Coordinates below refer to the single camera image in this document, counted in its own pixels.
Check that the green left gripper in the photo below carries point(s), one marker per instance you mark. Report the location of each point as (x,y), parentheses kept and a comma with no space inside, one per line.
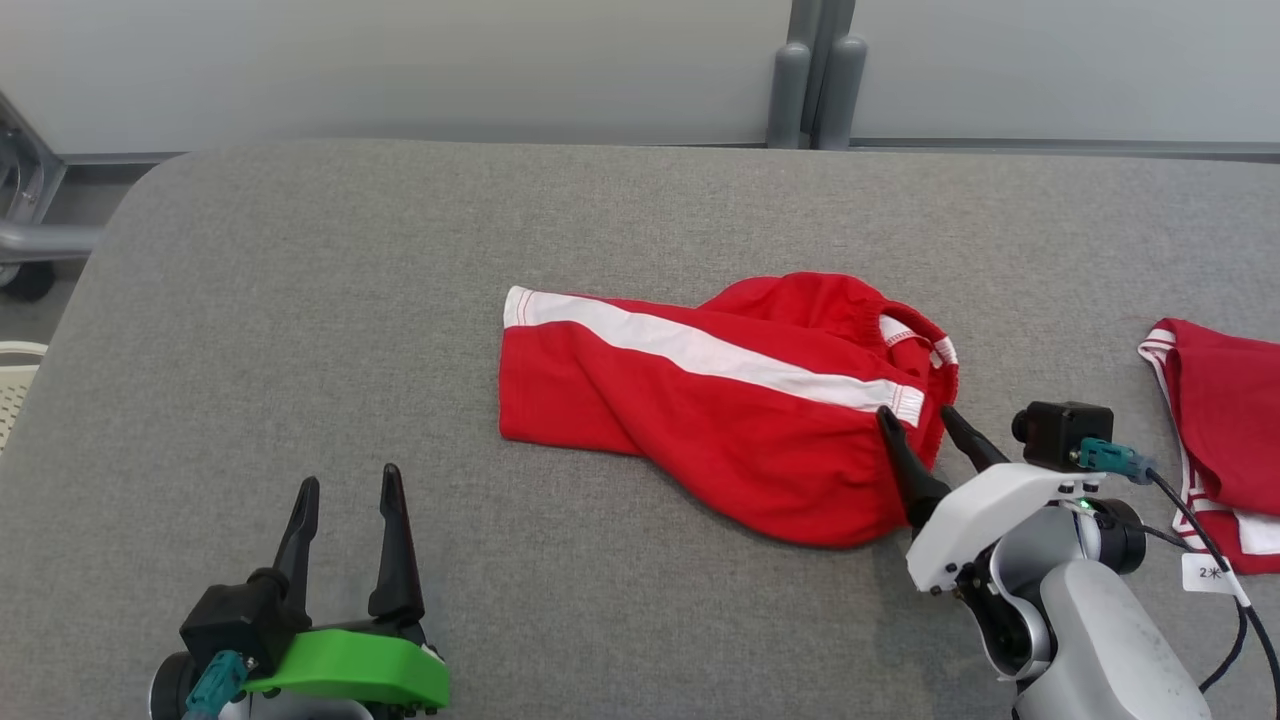
(370,670)

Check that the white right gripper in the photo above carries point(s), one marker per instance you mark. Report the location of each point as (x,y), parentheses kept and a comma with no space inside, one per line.
(990,510)

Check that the red shorts with white stripe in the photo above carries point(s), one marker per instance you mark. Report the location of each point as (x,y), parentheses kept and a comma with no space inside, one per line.
(720,430)

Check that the red Bulls basketball jersey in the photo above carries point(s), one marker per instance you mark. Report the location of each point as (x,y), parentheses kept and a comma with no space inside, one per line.
(1235,420)

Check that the white perforated laundry basket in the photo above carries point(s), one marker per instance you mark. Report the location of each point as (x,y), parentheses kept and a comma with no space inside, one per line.
(15,390)

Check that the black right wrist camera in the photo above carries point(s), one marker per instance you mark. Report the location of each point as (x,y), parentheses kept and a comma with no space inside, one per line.
(1065,432)

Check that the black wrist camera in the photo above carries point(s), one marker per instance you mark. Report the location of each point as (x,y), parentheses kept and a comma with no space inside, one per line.
(1065,432)
(235,620)

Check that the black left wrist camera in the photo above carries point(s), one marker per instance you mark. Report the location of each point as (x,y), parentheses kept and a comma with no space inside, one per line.
(235,620)

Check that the teal right camera connector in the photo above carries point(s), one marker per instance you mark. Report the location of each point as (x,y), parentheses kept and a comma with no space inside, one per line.
(1115,460)

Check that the teal camera connector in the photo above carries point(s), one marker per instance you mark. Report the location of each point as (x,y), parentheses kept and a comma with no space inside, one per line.
(1115,460)
(213,685)

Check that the teal left camera connector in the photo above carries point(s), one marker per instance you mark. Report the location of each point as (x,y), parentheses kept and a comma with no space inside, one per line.
(213,685)

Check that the grey partition base rail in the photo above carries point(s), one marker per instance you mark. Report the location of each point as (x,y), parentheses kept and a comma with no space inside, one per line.
(1050,148)
(120,158)

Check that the short grey round post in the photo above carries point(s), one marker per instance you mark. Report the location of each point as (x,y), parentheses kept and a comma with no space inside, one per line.
(842,95)
(788,100)

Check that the grey metal trolley frame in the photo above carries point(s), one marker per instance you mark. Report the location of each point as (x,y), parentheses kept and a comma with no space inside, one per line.
(30,235)

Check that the grey vertical partition frame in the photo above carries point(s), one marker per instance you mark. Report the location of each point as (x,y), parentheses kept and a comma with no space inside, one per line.
(822,25)

